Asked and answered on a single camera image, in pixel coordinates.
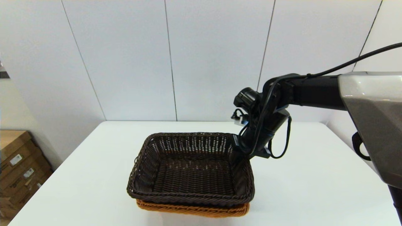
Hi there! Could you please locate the cardboard box with printed logo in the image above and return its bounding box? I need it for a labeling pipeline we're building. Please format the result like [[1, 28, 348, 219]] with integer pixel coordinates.
[[0, 171, 53, 207]]

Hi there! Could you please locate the dark brown wicker basket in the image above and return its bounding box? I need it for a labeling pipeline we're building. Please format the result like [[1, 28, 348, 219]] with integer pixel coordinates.
[[127, 132, 255, 207]]

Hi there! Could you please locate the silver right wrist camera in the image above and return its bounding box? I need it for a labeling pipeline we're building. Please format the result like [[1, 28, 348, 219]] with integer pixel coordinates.
[[231, 108, 250, 126]]

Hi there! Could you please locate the cardboard box with white label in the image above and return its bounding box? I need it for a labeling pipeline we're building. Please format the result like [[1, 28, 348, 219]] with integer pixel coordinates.
[[0, 131, 43, 171], [0, 155, 53, 189]]

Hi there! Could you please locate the orange wicker basket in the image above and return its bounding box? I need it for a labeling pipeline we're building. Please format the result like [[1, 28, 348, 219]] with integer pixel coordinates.
[[136, 199, 250, 218]]

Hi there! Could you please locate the black cable loop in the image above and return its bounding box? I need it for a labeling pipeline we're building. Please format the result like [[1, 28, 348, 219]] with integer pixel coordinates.
[[352, 132, 372, 161]]

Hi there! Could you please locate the grey wall fixture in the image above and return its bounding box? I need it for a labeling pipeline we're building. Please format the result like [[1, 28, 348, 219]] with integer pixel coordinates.
[[0, 60, 11, 79]]

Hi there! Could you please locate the plain cardboard box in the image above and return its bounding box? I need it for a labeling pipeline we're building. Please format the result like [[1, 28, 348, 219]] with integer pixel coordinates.
[[0, 196, 30, 220]]

